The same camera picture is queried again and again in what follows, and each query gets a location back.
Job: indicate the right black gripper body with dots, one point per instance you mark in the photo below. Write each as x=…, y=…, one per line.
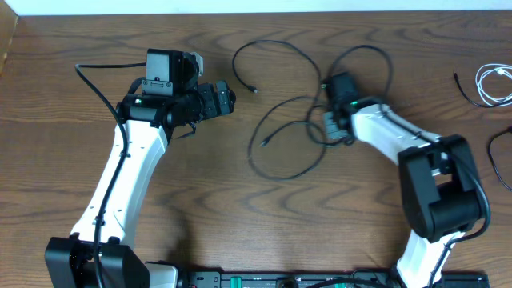
x=332, y=128

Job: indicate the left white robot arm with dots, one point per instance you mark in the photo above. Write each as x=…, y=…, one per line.
x=99, y=252

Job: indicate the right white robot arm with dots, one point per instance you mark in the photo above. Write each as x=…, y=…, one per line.
x=442, y=196

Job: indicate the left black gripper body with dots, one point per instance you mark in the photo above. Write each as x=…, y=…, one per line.
x=208, y=103

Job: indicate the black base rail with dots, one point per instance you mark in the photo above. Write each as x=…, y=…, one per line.
x=358, y=278

